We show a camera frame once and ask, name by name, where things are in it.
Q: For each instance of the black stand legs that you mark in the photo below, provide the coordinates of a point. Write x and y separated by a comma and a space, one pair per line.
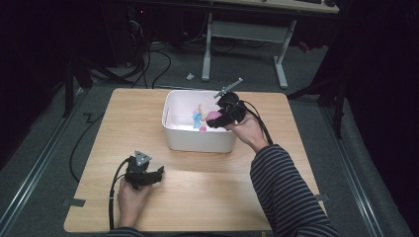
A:
336, 98
70, 82

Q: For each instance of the metal floor rail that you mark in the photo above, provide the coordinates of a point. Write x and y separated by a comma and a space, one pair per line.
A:
352, 171
36, 171

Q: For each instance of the grey tape piece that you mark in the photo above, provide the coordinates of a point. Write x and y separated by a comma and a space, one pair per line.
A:
74, 202
322, 197

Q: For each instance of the white paper scrap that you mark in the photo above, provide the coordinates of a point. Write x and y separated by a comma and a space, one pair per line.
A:
190, 76

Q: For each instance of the black keyboard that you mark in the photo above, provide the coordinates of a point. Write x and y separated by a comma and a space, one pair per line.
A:
308, 1

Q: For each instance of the desk with white metal legs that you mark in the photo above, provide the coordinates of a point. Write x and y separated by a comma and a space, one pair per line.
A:
247, 31

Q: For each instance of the person's left hand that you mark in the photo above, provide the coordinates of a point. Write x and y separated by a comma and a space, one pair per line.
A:
131, 202

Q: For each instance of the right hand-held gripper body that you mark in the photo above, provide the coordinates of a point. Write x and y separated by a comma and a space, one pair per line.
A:
232, 107

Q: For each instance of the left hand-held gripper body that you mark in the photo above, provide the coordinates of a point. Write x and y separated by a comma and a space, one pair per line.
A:
136, 169

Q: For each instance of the black computer mouse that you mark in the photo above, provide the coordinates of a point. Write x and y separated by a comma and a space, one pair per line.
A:
329, 3

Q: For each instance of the person's right hand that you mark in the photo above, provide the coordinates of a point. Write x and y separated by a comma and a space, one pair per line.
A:
248, 131

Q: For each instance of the white plastic bin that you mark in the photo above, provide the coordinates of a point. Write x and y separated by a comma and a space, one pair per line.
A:
184, 138

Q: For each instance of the pink spiky bone toy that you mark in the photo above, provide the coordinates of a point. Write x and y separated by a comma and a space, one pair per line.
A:
203, 128

